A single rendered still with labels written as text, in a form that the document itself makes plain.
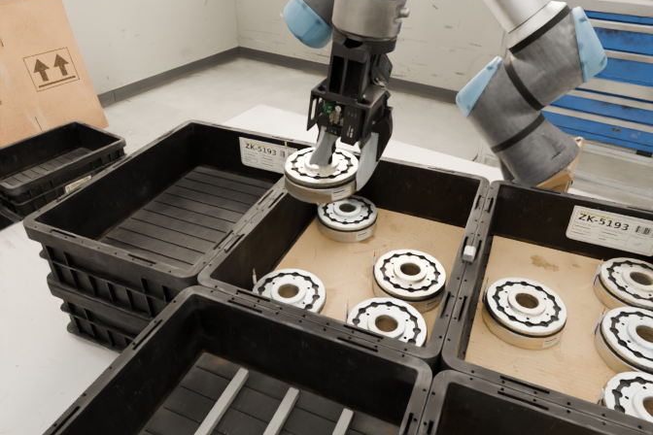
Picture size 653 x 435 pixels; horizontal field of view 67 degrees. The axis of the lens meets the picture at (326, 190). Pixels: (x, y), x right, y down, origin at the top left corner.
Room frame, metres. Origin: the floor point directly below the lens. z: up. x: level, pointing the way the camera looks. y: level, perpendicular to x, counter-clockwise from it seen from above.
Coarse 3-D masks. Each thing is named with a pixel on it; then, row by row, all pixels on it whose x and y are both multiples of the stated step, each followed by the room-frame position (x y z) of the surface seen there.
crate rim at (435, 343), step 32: (384, 160) 0.75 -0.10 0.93; (288, 192) 0.65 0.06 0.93; (480, 192) 0.64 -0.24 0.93; (256, 224) 0.56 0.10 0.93; (224, 256) 0.49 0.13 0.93; (224, 288) 0.43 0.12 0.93; (448, 288) 0.43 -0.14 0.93; (320, 320) 0.38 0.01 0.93; (448, 320) 0.38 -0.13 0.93; (416, 352) 0.34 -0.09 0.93
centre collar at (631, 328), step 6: (630, 324) 0.43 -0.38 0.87; (636, 324) 0.43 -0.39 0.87; (642, 324) 0.43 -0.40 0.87; (648, 324) 0.43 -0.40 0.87; (630, 330) 0.42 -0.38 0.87; (630, 336) 0.42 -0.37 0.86; (636, 336) 0.41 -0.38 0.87; (636, 342) 0.41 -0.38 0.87; (642, 342) 0.40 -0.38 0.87; (642, 348) 0.40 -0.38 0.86; (648, 348) 0.40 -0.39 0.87
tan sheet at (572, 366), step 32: (512, 256) 0.61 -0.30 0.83; (544, 256) 0.61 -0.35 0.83; (576, 256) 0.61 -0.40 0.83; (576, 288) 0.53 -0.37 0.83; (480, 320) 0.47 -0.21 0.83; (576, 320) 0.47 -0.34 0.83; (480, 352) 0.42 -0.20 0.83; (512, 352) 0.42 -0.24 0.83; (544, 352) 0.42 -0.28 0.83; (576, 352) 0.42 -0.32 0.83; (544, 384) 0.37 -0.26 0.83; (576, 384) 0.37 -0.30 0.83
